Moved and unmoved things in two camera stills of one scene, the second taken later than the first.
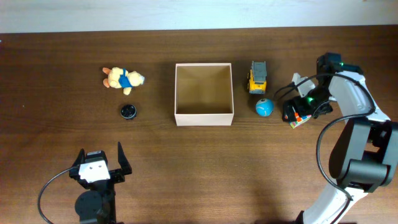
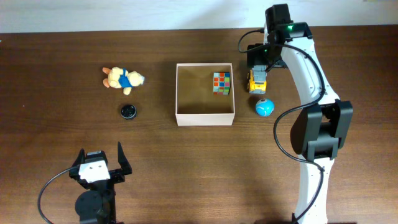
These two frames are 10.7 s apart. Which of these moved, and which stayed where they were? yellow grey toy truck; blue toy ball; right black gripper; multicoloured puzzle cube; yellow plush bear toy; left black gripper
Moved: right black gripper; multicoloured puzzle cube
Stayed: yellow plush bear toy; blue toy ball; left black gripper; yellow grey toy truck
